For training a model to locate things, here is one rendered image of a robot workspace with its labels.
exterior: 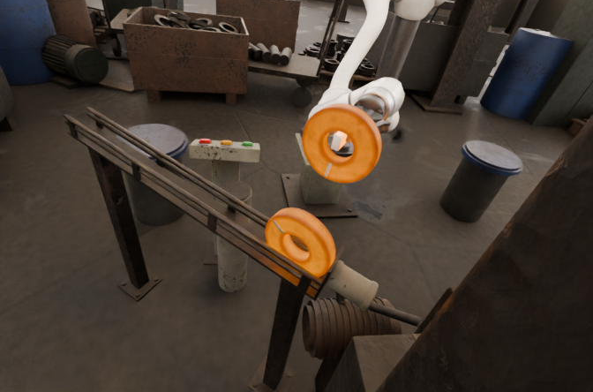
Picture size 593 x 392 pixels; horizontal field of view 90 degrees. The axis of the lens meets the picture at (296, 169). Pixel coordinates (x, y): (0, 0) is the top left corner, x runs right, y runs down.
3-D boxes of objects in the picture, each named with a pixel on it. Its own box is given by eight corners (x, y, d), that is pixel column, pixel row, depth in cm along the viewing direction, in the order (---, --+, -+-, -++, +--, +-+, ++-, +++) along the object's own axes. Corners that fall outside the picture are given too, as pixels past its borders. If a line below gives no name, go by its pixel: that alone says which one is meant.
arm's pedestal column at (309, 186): (281, 176, 196) (286, 135, 178) (337, 176, 205) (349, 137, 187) (290, 220, 165) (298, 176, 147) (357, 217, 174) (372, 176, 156)
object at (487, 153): (496, 227, 184) (538, 171, 159) (449, 226, 179) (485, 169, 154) (467, 193, 210) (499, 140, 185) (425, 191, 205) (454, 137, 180)
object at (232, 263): (245, 292, 126) (251, 202, 96) (216, 292, 125) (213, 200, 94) (246, 268, 136) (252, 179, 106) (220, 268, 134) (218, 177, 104)
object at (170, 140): (187, 231, 148) (179, 161, 124) (117, 229, 143) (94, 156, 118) (198, 190, 174) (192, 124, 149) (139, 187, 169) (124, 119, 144)
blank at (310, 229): (296, 284, 66) (304, 275, 68) (344, 270, 55) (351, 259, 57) (252, 229, 65) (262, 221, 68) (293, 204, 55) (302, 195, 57)
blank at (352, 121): (392, 130, 50) (396, 124, 53) (313, 94, 54) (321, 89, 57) (357, 197, 59) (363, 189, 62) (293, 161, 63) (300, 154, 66)
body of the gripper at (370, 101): (383, 129, 74) (372, 141, 66) (351, 117, 76) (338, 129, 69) (393, 100, 70) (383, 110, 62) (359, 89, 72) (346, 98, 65)
